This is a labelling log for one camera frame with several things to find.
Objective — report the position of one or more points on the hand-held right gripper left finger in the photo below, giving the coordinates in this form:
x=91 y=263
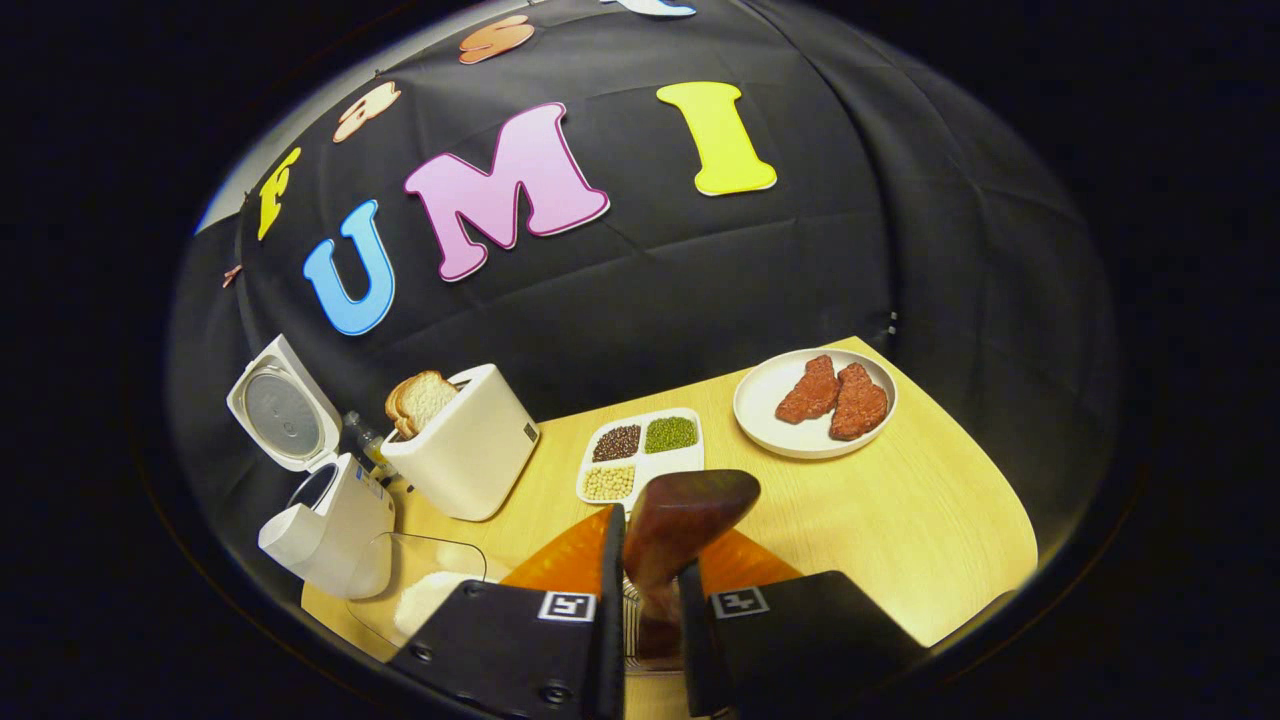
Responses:
x=612 y=640

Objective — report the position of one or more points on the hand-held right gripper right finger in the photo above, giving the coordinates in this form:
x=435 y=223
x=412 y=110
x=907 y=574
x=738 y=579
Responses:
x=693 y=650

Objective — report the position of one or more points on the brown wooden spoon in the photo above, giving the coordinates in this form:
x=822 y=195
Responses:
x=680 y=520

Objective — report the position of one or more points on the white rice cooker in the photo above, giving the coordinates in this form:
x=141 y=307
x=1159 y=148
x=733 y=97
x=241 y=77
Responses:
x=340 y=540

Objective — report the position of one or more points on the white divided bean dish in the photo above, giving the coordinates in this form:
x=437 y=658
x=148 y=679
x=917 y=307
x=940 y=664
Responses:
x=640 y=462

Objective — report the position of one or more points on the clear plastic container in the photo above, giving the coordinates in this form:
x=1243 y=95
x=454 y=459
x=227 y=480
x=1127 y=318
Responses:
x=440 y=555

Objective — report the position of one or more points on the white toaster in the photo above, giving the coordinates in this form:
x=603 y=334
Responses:
x=470 y=450

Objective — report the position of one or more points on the white round plate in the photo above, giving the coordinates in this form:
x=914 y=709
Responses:
x=760 y=420

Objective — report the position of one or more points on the toasted bread slice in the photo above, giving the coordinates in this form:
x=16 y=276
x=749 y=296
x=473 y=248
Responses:
x=430 y=398
x=395 y=410

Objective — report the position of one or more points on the small clear bottle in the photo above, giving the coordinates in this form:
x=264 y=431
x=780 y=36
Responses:
x=360 y=435

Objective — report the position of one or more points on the black backdrop cloth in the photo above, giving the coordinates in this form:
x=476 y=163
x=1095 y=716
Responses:
x=800 y=260

